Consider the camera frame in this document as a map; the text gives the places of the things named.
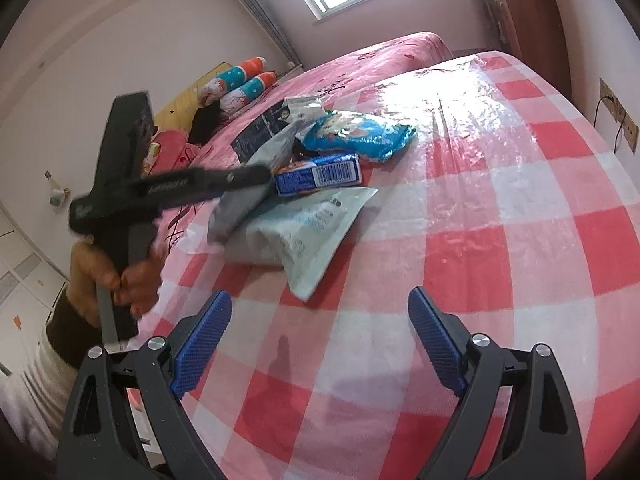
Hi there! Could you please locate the person's left hand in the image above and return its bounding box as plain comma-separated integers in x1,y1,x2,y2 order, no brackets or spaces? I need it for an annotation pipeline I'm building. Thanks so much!
67,240,162,331

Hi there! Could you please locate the grey foil packet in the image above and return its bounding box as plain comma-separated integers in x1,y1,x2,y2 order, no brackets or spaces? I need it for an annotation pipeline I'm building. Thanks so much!
207,122,301,246

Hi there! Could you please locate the white plastic packet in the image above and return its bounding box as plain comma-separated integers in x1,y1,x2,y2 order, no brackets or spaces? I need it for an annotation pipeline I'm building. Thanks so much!
235,186,380,303

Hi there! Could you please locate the person's white clothing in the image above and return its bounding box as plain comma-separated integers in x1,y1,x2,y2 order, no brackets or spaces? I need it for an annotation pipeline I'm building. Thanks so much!
0,337,83,458

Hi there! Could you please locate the yellow headboard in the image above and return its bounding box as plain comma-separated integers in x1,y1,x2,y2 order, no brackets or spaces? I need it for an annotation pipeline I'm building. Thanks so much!
152,61,233,133

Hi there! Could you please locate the person's left forearm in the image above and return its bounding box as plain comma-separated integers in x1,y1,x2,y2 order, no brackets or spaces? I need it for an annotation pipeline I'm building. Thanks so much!
42,285,108,373

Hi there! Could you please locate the bed with pink bedspread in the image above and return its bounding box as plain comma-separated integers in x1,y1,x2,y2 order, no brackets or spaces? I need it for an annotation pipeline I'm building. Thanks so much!
135,31,453,261

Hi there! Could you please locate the blue cardboard box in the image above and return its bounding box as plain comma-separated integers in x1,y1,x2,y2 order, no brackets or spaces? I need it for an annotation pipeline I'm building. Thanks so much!
272,152,362,197

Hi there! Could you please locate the small wall ornament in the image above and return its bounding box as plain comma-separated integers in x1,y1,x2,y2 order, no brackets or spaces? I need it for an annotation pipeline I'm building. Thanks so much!
45,170,72,207

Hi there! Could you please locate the teal and orange bolster cushion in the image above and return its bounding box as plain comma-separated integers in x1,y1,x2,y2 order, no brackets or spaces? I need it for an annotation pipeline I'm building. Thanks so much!
220,71,276,113
202,55,263,101

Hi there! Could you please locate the wall socket strip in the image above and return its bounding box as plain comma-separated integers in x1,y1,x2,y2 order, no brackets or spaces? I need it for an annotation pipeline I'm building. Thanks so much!
599,77,640,155

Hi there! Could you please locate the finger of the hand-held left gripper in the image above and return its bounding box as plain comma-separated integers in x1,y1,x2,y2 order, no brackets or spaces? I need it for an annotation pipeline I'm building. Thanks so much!
149,165,275,209

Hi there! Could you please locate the pink pillow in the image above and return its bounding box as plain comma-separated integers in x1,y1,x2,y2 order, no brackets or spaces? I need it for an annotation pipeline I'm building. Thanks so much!
150,130,201,167

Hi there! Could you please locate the blue snack bag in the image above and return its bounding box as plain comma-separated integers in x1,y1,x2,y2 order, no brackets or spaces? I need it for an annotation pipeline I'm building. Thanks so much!
300,110,417,163

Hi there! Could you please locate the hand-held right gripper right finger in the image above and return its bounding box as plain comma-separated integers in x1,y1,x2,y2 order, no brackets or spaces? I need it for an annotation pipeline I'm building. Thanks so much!
407,286,587,480

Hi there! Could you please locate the small white carton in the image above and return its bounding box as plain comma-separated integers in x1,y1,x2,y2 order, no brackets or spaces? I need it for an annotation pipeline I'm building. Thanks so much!
280,94,326,123

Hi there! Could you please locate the pink checkered tablecloth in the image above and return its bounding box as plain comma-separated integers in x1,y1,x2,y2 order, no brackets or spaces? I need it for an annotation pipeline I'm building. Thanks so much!
127,50,640,480

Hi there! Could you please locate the dark flat packet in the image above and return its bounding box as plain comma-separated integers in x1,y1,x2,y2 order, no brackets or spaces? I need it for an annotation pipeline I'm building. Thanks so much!
231,100,288,163

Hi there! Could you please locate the grey curtain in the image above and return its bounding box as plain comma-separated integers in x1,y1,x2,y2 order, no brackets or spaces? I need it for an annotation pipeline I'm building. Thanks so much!
222,0,303,68

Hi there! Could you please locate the wooden dresser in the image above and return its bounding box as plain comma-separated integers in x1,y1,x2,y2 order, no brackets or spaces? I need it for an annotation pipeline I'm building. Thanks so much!
462,0,573,106

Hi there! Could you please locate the black cloth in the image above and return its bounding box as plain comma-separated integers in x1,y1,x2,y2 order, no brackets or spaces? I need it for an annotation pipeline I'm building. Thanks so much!
189,105,226,146

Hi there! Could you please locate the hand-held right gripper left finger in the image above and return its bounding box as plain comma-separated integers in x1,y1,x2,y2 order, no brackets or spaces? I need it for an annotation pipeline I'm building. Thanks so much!
56,290,233,480

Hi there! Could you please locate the black wall cable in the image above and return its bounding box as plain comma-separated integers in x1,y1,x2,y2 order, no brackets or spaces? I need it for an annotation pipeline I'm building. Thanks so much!
592,92,628,153

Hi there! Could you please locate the white cupboard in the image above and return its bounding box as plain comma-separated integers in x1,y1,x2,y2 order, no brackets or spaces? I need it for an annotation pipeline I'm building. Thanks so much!
0,210,68,376

